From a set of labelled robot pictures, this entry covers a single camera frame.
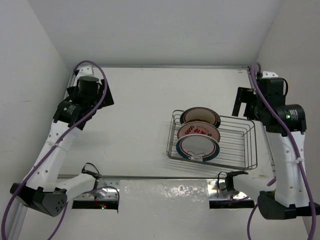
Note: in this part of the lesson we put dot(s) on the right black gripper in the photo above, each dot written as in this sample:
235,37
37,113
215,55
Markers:
245,94

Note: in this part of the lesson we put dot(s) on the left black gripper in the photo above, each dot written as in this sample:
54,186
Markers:
107,101

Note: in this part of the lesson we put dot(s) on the pink plate red characters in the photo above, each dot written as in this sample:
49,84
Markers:
199,127

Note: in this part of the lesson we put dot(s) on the green rimmed white plate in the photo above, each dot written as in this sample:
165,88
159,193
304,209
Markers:
197,147

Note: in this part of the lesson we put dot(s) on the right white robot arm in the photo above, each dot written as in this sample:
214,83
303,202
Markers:
288,198

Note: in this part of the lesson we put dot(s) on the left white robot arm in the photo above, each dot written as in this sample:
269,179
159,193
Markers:
40,190

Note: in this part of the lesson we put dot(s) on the dark green rimmed plate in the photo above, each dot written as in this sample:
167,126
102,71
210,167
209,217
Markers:
202,113

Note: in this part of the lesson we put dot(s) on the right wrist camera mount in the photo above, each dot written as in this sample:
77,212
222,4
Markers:
269,74

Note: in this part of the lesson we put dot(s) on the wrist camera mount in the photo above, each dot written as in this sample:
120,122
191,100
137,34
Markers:
269,74
86,70

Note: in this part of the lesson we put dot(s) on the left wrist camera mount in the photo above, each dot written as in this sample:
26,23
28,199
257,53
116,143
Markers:
86,70

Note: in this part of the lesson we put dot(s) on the metal wire dish rack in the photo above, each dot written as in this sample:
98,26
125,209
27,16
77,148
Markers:
232,145

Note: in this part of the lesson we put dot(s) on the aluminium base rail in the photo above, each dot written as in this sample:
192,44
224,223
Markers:
109,189

